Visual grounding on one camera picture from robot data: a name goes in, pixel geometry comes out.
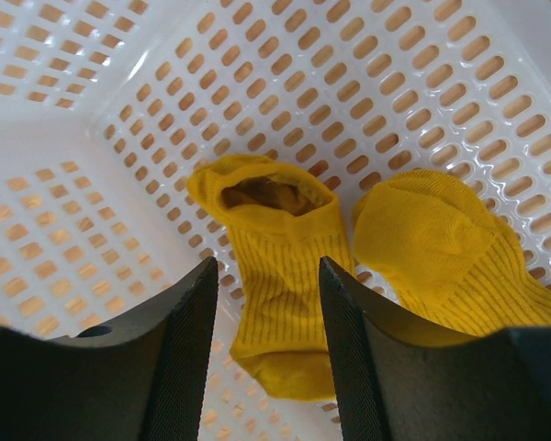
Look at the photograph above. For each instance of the white perforated plastic basket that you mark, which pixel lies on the white perforated plastic basket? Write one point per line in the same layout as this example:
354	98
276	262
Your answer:
106	108

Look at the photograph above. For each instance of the yellow sock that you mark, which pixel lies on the yellow sock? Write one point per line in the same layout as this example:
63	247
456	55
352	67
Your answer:
280	221
448	259

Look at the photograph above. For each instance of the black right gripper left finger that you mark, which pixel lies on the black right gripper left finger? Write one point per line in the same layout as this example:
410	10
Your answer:
138	376

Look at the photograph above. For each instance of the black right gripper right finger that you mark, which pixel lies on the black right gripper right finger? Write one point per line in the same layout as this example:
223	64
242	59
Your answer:
400	377

